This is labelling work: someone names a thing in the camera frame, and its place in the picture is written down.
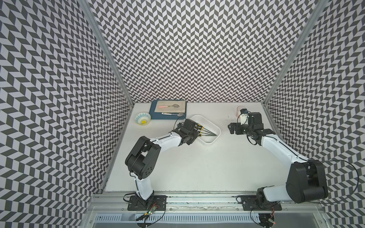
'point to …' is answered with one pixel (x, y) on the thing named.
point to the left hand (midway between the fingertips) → (198, 135)
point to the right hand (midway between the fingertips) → (235, 127)
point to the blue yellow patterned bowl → (142, 118)
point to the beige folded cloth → (181, 109)
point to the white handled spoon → (179, 114)
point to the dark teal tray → (159, 116)
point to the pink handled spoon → (174, 105)
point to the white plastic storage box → (209, 126)
